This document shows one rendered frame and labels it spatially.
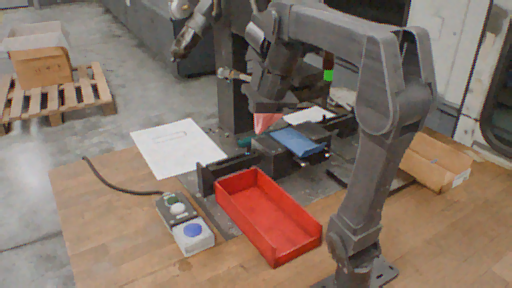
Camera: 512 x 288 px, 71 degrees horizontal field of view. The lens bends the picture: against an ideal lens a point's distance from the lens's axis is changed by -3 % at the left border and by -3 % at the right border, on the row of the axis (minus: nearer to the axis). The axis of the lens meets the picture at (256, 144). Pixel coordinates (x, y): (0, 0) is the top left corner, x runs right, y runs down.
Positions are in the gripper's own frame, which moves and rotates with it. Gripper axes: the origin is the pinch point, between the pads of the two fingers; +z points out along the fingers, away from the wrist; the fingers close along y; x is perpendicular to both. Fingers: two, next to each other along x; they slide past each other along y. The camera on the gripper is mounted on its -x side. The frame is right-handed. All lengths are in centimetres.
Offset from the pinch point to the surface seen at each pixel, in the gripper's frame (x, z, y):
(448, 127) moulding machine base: -11, 8, -79
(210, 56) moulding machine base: -300, 132, -100
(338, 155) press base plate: -8.4, 16.3, -34.3
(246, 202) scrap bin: 2.2, 20.4, -2.0
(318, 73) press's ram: -10.5, -8.7, -17.5
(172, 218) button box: 3.8, 21.3, 16.2
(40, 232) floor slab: -97, 148, 56
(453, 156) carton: 9, 3, -56
